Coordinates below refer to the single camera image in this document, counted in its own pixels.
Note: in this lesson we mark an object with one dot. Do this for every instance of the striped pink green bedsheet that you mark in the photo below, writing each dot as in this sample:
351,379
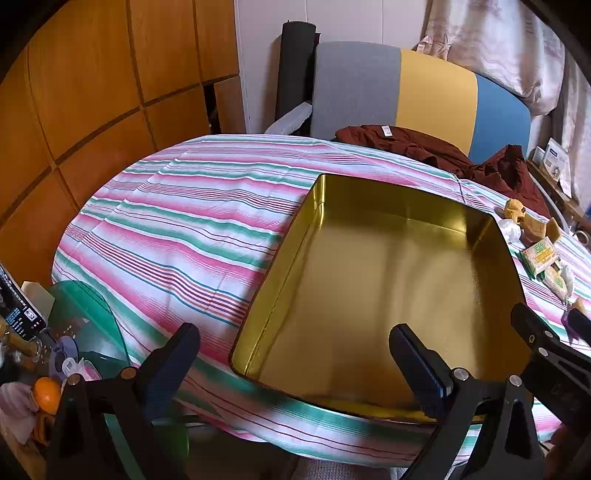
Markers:
184,221

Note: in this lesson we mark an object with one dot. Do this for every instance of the white blue carton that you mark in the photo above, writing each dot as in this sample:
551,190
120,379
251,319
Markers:
556,159

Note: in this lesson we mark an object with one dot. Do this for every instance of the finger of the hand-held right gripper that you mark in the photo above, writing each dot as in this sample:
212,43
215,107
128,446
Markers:
531,325
581,323

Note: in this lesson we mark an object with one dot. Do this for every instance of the white wrapped armrest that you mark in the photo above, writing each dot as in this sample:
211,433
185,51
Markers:
288,117

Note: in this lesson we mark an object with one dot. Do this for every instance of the black labelled box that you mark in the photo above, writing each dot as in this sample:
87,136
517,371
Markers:
18,307

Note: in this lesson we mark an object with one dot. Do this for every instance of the orange ball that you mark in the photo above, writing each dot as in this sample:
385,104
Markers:
47,392

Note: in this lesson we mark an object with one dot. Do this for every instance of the pink cloth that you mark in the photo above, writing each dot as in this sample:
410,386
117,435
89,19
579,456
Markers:
14,408

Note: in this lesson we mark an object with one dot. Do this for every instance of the grey yellow blue chair back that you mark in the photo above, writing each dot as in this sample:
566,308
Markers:
434,97

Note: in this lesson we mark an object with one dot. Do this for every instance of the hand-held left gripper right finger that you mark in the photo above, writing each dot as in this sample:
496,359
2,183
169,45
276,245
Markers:
424,369

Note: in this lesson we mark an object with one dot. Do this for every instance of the patterned cream curtain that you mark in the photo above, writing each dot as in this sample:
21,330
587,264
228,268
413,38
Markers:
508,46

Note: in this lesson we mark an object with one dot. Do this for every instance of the black rolled mat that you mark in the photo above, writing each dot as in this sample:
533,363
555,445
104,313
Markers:
295,69

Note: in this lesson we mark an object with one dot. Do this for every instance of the yellow knit sock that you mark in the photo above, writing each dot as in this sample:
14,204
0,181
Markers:
514,210

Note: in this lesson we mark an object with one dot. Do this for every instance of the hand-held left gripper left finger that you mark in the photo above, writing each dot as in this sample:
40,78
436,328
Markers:
171,368

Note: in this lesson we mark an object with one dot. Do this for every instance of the white plastic wad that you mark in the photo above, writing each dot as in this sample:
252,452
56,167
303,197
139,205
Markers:
510,230

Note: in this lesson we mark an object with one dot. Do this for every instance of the wooden wardrobe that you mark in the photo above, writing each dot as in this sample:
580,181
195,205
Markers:
92,69

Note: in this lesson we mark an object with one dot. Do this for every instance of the maroon shirt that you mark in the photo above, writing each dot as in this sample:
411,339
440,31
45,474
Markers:
415,144

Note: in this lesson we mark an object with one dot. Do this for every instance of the wooden shelf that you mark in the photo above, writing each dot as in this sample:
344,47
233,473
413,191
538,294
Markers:
565,203

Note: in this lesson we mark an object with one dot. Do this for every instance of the gold tin box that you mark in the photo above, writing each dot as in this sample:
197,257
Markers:
369,277

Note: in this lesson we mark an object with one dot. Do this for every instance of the green glass table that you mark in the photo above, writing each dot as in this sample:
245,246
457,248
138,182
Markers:
83,314

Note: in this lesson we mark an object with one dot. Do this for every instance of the green yellow rice cracker packet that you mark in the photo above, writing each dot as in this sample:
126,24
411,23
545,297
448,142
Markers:
539,256
554,282

